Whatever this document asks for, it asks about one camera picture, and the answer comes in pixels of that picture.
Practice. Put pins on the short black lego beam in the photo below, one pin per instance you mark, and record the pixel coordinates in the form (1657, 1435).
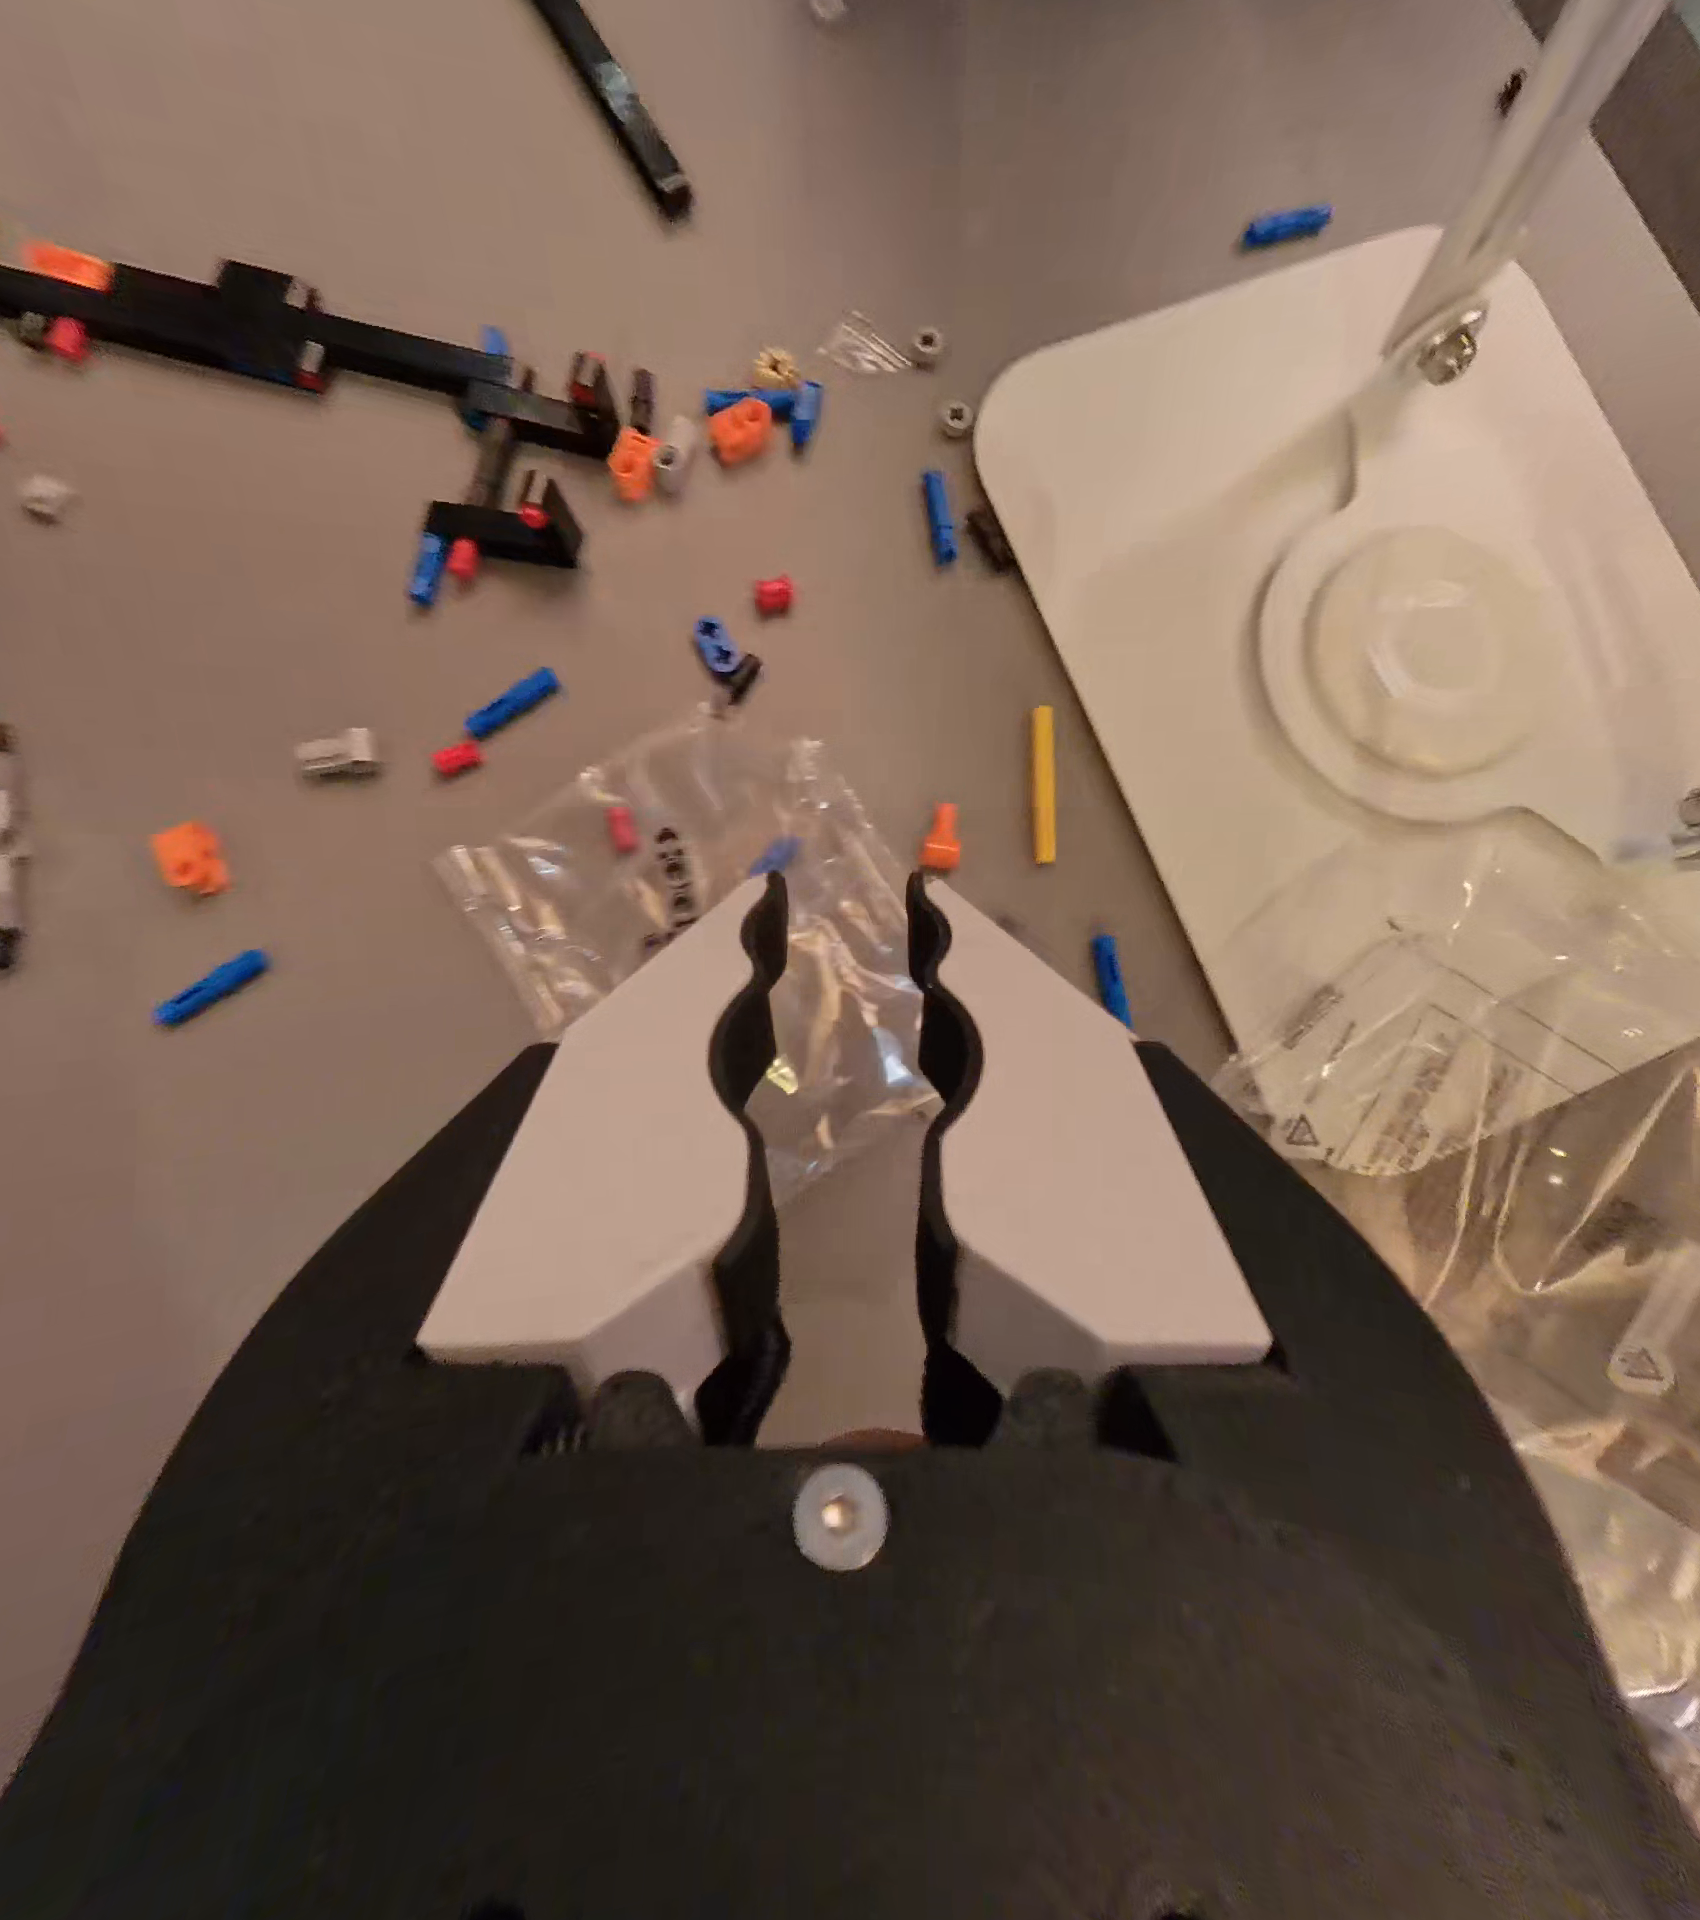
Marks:
(670, 889)

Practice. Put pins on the red lego connector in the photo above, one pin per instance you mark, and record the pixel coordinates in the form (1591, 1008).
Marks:
(774, 594)

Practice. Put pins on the small clear plastic bag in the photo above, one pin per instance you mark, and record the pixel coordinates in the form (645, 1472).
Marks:
(551, 900)

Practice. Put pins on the blue lego connector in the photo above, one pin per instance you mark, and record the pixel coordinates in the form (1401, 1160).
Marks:
(712, 643)

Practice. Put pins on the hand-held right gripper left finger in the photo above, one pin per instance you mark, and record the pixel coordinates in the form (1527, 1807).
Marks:
(595, 1184)

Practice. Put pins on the small tan lego gear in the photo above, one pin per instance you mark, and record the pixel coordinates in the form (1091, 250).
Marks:
(774, 365)

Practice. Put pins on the small grey lego stud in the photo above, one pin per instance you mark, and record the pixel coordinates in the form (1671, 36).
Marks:
(44, 494)

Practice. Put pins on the yellow lego axle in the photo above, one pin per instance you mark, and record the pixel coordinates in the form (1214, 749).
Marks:
(1043, 783)

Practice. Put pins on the orange lego pin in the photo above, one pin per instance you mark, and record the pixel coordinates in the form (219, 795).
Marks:
(941, 836)

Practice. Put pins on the black lego beam assembly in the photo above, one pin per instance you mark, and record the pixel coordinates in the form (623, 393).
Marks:
(264, 314)

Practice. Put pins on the small blue lego piece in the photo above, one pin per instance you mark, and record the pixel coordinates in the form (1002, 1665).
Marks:
(774, 854)

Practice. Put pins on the blue lego pin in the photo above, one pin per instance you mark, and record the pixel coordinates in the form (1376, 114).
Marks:
(936, 515)
(512, 703)
(804, 412)
(1285, 224)
(427, 566)
(210, 986)
(1110, 974)

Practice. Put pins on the tiny clear plastic bag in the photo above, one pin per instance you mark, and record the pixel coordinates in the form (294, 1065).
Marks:
(863, 342)

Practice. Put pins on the orange and blue lego piece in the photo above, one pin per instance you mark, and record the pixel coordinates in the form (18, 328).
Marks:
(741, 428)

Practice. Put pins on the orange lego connector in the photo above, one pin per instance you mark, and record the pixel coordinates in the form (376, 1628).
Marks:
(191, 860)
(630, 463)

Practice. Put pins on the light grey lego connector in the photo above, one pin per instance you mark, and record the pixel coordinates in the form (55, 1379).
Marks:
(672, 450)

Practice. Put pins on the small red lego piece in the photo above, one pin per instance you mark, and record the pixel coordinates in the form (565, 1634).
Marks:
(620, 829)

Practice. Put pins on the large clear plastic bag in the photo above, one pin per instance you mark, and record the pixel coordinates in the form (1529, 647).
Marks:
(1615, 1500)

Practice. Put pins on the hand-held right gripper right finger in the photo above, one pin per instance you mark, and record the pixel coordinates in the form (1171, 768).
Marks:
(1075, 1184)

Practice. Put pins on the small red lego pin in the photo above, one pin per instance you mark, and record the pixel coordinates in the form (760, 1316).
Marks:
(463, 559)
(456, 758)

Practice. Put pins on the long black lego axle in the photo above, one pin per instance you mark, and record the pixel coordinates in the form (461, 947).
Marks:
(624, 113)

